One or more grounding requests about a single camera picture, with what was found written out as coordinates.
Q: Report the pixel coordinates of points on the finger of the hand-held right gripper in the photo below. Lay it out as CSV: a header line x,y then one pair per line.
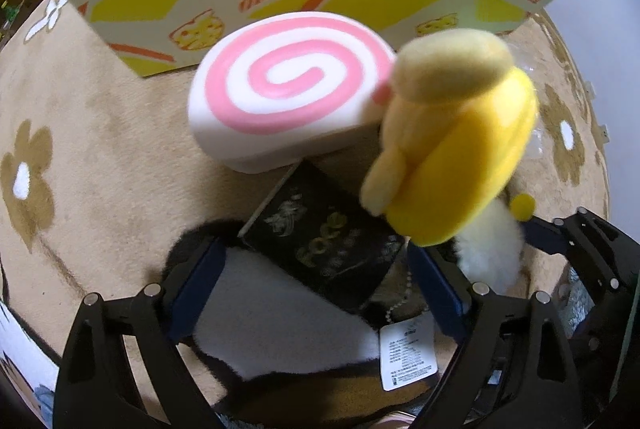
x,y
547,236

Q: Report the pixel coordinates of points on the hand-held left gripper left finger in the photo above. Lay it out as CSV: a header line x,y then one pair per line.
x,y
197,289

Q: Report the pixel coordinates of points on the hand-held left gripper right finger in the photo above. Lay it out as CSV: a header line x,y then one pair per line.
x,y
435,289

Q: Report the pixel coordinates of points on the yellow dog plush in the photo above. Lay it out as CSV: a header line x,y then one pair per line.
x,y
465,149

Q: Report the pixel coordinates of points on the black card pack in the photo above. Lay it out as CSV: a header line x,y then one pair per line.
x,y
320,234

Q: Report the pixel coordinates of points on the pink swirl roll plush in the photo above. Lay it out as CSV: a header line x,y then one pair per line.
x,y
280,74

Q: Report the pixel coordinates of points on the white paper tag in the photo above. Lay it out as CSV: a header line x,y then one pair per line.
x,y
407,359

